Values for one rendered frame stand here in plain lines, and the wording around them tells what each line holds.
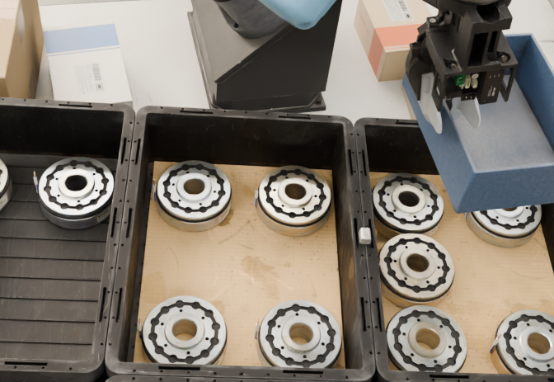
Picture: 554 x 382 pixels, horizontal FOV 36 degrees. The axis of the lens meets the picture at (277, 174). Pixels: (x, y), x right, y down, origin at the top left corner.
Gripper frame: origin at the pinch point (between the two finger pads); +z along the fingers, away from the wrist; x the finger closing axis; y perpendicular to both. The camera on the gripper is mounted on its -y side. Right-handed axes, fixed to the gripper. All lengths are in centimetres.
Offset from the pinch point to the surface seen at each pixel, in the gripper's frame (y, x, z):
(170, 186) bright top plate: -13.1, -31.4, 22.8
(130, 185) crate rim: -8.6, -36.0, 15.4
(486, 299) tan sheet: 7.7, 8.1, 30.6
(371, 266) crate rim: 6.9, -8.2, 18.6
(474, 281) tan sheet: 4.9, 7.3, 30.5
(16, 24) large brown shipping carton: -45, -51, 18
